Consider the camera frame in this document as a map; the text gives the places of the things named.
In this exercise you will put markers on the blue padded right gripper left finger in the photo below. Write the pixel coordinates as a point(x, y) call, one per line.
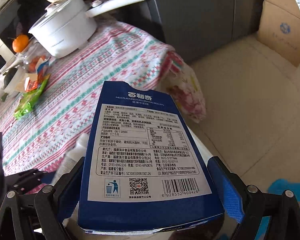
point(41, 215)

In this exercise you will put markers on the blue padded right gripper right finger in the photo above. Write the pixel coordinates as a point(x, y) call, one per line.
point(246, 204)

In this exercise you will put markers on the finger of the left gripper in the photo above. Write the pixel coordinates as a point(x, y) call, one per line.
point(26, 181)

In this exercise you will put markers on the white labelled plastic bottle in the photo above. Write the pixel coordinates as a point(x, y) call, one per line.
point(72, 157)

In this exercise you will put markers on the blue biscuit box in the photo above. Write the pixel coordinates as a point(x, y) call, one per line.
point(143, 172)

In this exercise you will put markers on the white trash bin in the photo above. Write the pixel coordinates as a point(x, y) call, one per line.
point(204, 151)

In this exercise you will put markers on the patterned handmade tablecloth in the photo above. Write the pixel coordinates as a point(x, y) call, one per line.
point(66, 108)

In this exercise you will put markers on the blue plastic stool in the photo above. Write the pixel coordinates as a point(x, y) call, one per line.
point(284, 222)

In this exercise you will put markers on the green snack bag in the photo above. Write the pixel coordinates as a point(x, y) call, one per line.
point(29, 99)

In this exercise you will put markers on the torn brown orange carton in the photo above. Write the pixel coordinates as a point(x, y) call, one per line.
point(32, 79)

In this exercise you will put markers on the white bowl with avocado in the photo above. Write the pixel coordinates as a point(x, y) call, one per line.
point(12, 78)

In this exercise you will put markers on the glass jar with lid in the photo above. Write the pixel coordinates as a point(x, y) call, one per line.
point(31, 55)

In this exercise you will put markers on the orange fruit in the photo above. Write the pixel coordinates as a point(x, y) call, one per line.
point(20, 43)

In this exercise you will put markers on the floral cloth under table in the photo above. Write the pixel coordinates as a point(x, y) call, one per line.
point(182, 84)

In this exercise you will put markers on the white electric cooking pot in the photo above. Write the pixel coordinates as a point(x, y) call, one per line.
point(67, 26)

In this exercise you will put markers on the cardboard box on floor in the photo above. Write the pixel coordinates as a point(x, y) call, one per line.
point(280, 28)

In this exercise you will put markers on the dark grey refrigerator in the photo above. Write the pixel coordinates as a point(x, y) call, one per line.
point(195, 27)

